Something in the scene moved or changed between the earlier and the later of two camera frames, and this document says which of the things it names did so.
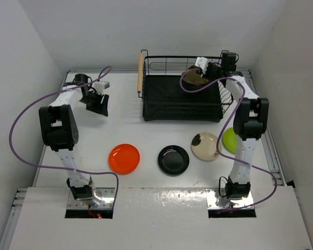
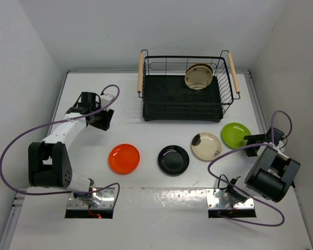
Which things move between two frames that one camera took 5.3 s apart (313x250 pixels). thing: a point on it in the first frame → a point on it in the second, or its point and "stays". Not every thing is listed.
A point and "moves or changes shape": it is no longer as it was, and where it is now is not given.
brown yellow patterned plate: (192, 73) moves or changes shape
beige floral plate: (192, 76) moves or changes shape
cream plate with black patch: (204, 146) stays
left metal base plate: (106, 195) stays
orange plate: (123, 159) stays
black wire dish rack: (164, 100) stays
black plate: (173, 160) stays
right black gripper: (206, 74) → (251, 139)
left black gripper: (100, 108) → (104, 123)
